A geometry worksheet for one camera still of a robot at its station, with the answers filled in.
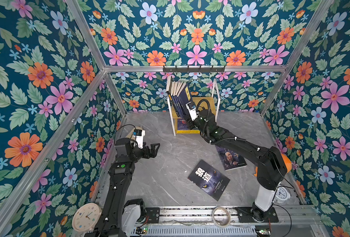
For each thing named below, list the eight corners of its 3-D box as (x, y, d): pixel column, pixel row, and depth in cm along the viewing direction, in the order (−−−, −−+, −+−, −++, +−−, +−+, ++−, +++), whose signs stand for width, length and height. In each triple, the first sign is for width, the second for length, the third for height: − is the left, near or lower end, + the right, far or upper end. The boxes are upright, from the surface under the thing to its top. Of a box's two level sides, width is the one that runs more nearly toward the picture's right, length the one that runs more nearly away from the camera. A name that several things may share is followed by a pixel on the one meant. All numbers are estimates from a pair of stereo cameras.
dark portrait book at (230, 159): (225, 171, 91) (226, 169, 89) (215, 147, 102) (215, 145, 100) (246, 166, 93) (247, 164, 91) (234, 143, 104) (235, 141, 102)
